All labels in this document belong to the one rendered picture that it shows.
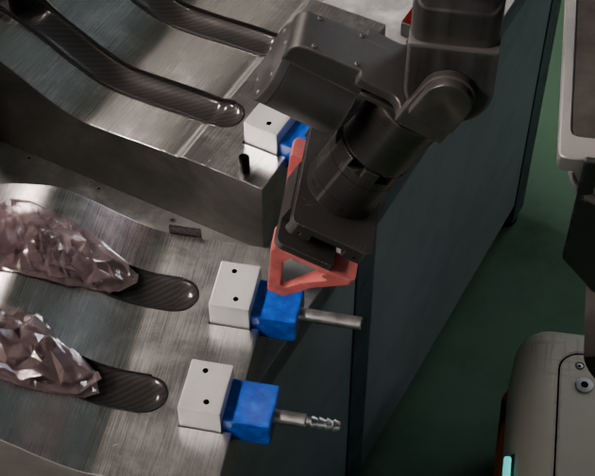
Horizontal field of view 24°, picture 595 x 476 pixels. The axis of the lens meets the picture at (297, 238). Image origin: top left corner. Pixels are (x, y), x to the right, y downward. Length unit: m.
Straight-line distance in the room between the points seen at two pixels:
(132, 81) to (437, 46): 0.58
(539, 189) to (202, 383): 1.44
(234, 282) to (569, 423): 0.77
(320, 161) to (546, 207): 1.51
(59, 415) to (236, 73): 0.41
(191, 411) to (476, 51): 0.42
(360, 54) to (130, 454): 0.41
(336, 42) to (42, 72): 0.52
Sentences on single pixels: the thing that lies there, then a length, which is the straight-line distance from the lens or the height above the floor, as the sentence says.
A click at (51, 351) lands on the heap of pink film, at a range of 1.16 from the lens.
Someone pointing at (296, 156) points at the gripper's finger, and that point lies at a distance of 1.05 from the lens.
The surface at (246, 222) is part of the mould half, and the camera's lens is 1.31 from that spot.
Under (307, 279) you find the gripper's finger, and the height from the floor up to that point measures 1.02.
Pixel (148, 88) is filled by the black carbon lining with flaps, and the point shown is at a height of 0.88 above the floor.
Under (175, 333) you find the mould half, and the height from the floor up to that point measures 0.86.
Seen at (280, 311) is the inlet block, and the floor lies 0.87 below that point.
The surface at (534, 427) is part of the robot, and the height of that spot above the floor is 0.28.
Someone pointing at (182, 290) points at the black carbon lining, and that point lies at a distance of 1.24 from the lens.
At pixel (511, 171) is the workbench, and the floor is 0.21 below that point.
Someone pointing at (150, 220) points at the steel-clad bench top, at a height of 0.80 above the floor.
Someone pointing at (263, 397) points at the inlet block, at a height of 0.87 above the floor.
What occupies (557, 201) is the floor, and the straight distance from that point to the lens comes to 2.49.
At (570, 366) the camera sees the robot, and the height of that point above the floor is 0.28.
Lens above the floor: 1.82
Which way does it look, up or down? 50 degrees down
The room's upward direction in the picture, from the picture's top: straight up
